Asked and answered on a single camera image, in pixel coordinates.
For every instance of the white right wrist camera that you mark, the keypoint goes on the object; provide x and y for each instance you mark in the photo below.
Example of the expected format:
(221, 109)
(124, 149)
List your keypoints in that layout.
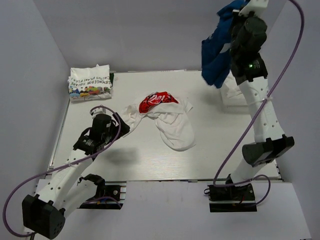
(254, 8)

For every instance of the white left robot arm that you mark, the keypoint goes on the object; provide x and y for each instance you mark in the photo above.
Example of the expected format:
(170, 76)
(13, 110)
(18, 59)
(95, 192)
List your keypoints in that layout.
(45, 212)

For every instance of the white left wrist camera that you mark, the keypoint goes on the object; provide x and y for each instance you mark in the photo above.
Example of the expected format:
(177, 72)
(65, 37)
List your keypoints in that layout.
(97, 110)

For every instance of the folded white cartoon t shirt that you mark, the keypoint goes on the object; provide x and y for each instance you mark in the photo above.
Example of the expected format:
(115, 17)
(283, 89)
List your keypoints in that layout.
(91, 83)

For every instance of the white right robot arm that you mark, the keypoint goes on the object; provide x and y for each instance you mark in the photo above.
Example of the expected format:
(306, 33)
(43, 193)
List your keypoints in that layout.
(248, 34)

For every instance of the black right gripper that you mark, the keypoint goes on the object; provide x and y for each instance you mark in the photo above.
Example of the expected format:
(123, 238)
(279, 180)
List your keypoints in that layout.
(236, 18)

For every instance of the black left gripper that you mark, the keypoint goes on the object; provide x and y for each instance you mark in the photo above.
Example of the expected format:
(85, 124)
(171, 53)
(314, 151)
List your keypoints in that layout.
(115, 127)

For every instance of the blue t shirt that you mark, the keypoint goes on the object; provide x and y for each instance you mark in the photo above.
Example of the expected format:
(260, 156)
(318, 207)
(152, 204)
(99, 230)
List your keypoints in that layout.
(215, 50)

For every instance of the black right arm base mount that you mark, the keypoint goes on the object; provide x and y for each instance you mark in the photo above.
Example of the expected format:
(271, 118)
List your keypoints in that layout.
(233, 199)

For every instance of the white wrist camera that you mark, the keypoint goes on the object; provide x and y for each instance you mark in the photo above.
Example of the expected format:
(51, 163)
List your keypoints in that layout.
(254, 8)
(97, 110)

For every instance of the white plastic basket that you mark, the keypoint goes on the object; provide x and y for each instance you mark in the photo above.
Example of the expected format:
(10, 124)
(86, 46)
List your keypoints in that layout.
(232, 98)

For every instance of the white red print t shirt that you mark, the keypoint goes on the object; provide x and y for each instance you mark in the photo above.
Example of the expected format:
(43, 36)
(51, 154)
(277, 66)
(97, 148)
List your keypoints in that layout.
(170, 115)

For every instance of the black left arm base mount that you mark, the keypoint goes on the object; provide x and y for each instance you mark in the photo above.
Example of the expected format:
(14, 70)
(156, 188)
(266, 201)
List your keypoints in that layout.
(108, 195)

